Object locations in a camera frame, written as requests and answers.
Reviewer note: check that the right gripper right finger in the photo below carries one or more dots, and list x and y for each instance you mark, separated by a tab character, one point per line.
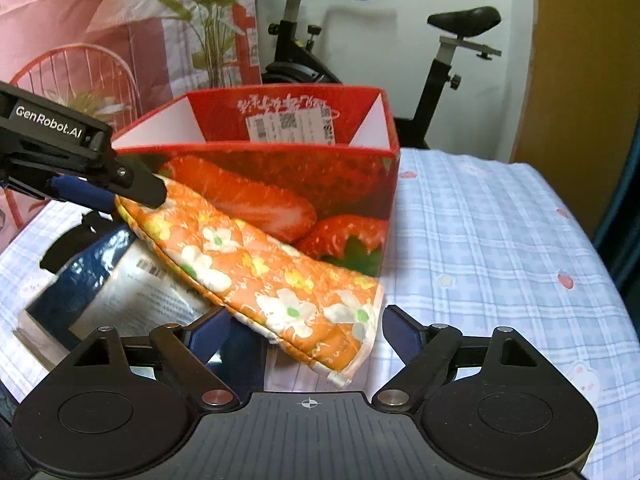
427	353

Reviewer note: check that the tall green potted plant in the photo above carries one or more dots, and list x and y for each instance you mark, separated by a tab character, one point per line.
213	28

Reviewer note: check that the small spiky potted plant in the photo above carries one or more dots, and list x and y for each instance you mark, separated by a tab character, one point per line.
94	104

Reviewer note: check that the white shipping label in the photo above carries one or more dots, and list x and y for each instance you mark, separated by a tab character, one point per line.
305	126

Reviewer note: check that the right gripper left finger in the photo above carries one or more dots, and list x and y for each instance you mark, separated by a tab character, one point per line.
182	356

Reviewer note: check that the blue plaid strawberry tablecloth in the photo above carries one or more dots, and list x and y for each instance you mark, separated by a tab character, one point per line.
478	244

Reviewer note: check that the red strawberry cardboard box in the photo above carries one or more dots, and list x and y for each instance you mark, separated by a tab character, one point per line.
332	202

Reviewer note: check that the teal curtain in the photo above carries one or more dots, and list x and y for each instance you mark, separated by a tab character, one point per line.
617	237

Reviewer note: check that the red wire chair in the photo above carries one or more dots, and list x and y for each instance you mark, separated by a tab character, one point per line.
83	67

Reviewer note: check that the wooden door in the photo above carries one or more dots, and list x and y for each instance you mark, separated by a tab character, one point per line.
583	100

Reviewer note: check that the blue packaged item white label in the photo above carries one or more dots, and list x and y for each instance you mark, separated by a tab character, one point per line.
119	282

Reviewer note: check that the orange floral oven mitt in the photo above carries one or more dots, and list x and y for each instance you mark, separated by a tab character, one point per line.
324	316

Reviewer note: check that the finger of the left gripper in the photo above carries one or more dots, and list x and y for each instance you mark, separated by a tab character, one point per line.
80	192
127	177

